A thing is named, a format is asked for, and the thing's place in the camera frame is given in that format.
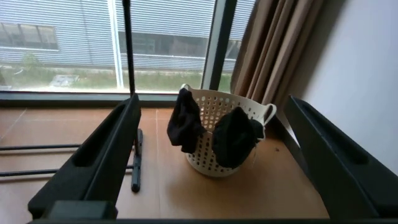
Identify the black garment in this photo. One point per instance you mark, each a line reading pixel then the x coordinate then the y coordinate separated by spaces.
pixel 185 124

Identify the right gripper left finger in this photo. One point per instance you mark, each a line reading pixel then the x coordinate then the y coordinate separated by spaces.
pixel 109 180

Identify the black shorts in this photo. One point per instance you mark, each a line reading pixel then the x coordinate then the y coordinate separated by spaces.
pixel 233 140

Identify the white laundry basket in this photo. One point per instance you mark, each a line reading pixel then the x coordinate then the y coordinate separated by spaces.
pixel 217 102

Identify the window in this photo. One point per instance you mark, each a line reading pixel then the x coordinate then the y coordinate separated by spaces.
pixel 62 46

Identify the beige curtain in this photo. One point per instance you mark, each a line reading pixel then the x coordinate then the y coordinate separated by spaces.
pixel 273 46

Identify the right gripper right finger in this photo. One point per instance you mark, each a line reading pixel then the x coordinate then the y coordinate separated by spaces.
pixel 342 193

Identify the black clothes rack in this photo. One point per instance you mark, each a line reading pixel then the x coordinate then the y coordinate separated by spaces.
pixel 129 46

